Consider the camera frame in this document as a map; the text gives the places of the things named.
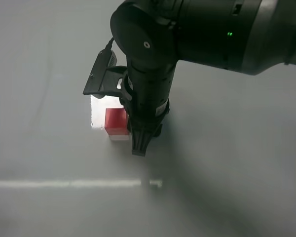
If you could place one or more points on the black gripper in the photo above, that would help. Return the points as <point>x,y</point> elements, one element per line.
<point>145,93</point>

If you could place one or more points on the red building block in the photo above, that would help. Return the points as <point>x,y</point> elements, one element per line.
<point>116,120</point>

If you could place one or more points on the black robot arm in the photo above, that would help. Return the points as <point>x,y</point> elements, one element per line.
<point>244,36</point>

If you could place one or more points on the white building block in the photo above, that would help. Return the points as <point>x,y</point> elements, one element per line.
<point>98,110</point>

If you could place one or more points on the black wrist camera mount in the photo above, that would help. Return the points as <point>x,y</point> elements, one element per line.
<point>104,76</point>

